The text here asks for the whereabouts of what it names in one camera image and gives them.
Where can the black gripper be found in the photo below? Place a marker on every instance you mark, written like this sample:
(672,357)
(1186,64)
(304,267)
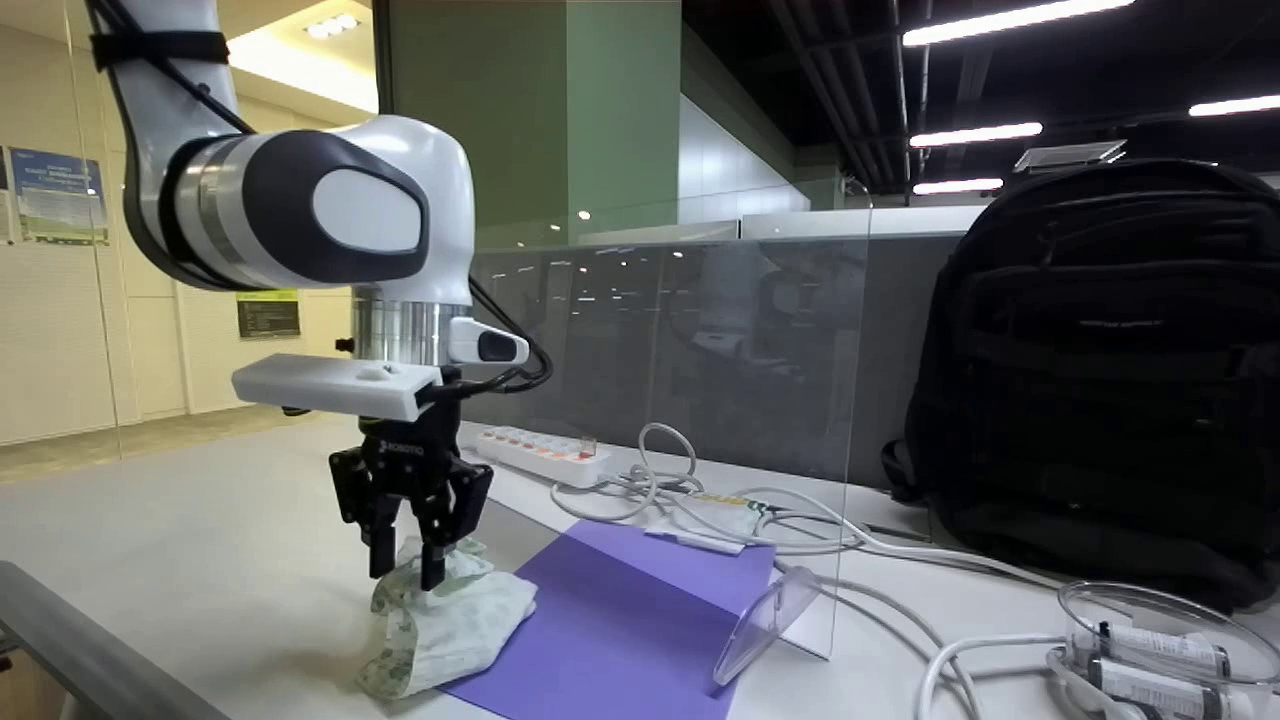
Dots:
(404,466)

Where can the green white patterned cloth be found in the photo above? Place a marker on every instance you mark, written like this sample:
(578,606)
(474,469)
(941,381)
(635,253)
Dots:
(447,625)

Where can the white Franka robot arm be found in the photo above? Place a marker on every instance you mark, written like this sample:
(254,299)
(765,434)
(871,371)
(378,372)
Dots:
(323,202)

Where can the white power strip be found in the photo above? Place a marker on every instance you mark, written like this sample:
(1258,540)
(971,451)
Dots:
(546,459)

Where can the purple paper mat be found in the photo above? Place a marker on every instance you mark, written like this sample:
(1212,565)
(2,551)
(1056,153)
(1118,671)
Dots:
(626,625)

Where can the grey office partition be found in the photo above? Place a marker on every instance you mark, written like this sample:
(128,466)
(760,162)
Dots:
(722,345)

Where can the clear acrylic panel stand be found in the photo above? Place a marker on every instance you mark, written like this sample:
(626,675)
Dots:
(745,345)

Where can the ceiling light strip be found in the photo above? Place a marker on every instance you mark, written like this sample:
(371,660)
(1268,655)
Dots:
(979,133)
(958,186)
(1234,107)
(1013,22)

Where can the black backpack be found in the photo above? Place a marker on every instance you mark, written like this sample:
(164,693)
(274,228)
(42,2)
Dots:
(1122,372)

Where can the white power adapter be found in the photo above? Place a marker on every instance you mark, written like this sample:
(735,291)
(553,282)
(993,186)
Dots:
(1163,693)
(1163,645)

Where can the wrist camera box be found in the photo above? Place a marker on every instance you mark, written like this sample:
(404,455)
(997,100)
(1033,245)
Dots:
(489,345)

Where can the small dark wall plaque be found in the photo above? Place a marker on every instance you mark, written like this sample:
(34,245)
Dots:
(270,317)

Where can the blue white wall poster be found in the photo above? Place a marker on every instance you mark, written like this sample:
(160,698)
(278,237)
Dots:
(59,199)

